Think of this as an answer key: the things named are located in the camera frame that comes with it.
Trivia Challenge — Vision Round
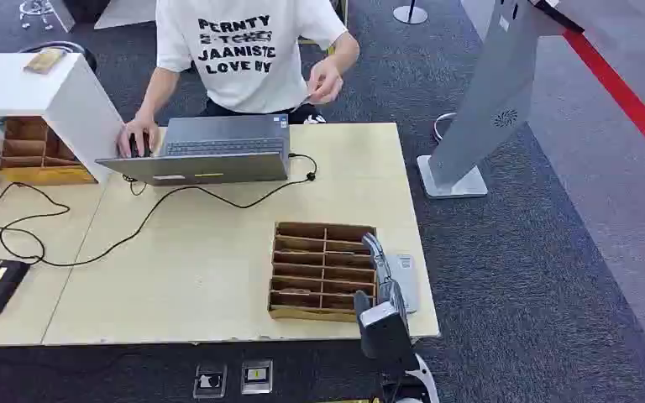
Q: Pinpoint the person's right hand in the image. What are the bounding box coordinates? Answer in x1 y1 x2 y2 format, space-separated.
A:
115 113 161 160

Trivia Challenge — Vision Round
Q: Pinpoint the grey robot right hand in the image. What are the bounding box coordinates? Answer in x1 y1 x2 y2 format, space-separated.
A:
354 233 411 330

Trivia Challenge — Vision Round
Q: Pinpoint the person's left hand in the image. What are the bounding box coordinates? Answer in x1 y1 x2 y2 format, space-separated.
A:
307 58 344 106

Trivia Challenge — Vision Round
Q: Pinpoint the black computer mouse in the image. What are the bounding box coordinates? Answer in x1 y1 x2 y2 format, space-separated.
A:
128 132 152 159

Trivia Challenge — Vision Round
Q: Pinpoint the grey plastic card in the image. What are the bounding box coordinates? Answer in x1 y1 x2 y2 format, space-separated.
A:
386 254 421 314

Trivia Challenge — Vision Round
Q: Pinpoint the wooden card box with dividers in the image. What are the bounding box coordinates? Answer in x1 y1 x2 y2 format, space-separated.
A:
267 222 380 324

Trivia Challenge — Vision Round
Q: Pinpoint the white desk shelf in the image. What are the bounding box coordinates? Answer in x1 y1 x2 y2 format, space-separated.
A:
0 52 126 185

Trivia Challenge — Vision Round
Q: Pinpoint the person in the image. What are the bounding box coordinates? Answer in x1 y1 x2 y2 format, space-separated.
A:
115 0 361 160

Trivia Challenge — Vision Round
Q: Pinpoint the grey laptop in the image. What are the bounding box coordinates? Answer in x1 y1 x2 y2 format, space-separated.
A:
95 114 291 187

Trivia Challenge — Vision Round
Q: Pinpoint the black round chair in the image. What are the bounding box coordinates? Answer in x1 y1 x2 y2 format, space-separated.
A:
18 40 99 74

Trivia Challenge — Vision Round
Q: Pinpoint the wooden box with yellow base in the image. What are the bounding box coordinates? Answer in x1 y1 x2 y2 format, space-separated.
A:
0 117 99 186

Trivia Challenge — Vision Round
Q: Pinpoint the stanchion round base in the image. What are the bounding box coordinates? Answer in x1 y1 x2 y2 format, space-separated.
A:
392 0 429 25

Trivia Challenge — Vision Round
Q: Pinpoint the small wooden card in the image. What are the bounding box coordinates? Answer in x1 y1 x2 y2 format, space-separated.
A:
24 48 68 76

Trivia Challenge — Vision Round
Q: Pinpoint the round metal floor base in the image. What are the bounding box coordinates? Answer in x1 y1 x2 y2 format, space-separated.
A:
432 112 459 144

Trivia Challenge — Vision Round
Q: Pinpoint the chrome chair base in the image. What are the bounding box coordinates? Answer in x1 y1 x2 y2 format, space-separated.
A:
18 0 58 31

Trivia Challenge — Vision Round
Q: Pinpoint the grey floor kiosk stand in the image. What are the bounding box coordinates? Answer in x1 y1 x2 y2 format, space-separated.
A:
416 0 586 200

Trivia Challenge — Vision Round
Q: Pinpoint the floor socket with yellow label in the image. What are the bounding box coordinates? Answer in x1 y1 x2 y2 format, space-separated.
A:
239 359 275 396

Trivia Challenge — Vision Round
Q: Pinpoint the floor socket with black plug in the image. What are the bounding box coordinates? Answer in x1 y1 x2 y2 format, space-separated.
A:
192 364 228 400

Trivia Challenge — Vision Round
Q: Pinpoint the red barrier belt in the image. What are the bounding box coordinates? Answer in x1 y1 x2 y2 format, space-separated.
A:
561 28 645 176

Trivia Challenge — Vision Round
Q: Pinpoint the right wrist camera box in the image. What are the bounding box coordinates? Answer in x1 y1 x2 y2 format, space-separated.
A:
359 302 419 373

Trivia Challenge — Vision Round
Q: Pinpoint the long black laptop cable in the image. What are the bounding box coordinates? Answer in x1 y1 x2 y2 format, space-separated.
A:
0 152 319 268

